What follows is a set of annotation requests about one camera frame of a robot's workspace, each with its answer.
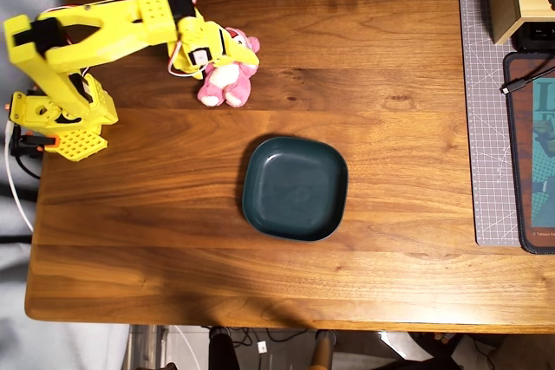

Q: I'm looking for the black usb cable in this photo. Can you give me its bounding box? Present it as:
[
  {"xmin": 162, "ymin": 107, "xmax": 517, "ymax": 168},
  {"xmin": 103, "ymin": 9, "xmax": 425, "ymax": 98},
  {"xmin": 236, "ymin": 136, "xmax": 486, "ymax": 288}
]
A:
[{"xmin": 499, "ymin": 67, "xmax": 555, "ymax": 95}]

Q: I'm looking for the black electronic device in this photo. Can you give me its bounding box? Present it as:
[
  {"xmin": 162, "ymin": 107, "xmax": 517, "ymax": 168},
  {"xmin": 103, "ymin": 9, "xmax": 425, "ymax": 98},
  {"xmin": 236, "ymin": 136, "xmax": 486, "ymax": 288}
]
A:
[{"xmin": 511, "ymin": 22, "xmax": 555, "ymax": 53}]

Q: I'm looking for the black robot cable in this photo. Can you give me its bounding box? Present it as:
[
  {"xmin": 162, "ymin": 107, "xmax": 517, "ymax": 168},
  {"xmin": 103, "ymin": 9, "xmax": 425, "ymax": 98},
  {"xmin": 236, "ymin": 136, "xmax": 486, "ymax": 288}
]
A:
[{"xmin": 15, "ymin": 153, "xmax": 42, "ymax": 180}]

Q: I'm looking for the grey cutting mat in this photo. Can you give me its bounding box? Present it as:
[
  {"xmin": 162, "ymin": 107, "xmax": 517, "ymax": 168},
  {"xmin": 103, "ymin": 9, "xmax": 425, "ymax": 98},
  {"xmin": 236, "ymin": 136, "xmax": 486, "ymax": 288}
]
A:
[{"xmin": 455, "ymin": 0, "xmax": 521, "ymax": 248}]

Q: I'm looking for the white power cable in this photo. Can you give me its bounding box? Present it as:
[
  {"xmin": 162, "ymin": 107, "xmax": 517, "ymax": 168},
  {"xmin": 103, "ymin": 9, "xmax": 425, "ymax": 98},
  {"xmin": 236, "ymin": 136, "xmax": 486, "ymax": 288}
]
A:
[{"xmin": 3, "ymin": 121, "xmax": 35, "ymax": 232}]

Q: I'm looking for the red white gripper servo wire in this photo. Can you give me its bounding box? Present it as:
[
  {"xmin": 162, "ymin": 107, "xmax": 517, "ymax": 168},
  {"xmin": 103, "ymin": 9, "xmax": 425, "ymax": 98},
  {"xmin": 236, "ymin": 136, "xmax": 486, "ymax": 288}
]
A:
[{"xmin": 167, "ymin": 42, "xmax": 206, "ymax": 79}]

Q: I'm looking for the yellow gripper body black motor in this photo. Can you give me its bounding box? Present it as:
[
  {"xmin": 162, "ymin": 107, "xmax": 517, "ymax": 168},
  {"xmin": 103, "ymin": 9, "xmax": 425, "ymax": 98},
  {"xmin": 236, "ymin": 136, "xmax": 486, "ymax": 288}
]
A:
[{"xmin": 218, "ymin": 32, "xmax": 245, "ymax": 64}]

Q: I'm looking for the pink strawberry bear plush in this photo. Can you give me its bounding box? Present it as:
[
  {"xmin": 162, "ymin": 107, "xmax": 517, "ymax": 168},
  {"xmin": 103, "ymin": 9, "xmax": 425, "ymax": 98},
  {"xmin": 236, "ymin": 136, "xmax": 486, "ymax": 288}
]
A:
[{"xmin": 197, "ymin": 27, "xmax": 262, "ymax": 108}]

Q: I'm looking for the dark printed mouse pad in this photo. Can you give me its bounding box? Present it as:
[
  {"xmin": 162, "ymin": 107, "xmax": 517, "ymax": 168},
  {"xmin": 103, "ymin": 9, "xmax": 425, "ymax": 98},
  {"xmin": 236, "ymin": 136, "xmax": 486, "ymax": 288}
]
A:
[{"xmin": 502, "ymin": 51, "xmax": 555, "ymax": 255}]

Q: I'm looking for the dark teal square plate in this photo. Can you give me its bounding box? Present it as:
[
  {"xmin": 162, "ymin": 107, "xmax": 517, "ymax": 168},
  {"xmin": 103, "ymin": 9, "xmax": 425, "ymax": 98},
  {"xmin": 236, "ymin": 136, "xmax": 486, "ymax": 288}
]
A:
[{"xmin": 241, "ymin": 136, "xmax": 349, "ymax": 243}]

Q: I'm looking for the yellow moving gripper finger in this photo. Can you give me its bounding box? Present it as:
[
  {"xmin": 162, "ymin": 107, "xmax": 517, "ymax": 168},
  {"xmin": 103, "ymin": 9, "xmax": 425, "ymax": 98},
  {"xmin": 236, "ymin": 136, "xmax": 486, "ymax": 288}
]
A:
[{"xmin": 233, "ymin": 42, "xmax": 261, "ymax": 66}]

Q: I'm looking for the grey metal rack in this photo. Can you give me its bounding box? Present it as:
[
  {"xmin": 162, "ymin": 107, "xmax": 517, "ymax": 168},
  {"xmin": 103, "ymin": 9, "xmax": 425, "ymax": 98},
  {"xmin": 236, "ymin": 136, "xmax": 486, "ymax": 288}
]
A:
[{"xmin": 125, "ymin": 324, "xmax": 170, "ymax": 370}]

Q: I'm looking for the black table leg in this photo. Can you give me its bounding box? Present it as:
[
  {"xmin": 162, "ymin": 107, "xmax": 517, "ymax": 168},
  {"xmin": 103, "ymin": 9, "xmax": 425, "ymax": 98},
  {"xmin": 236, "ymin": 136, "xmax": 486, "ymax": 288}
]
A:
[{"xmin": 209, "ymin": 326, "xmax": 240, "ymax": 370}]

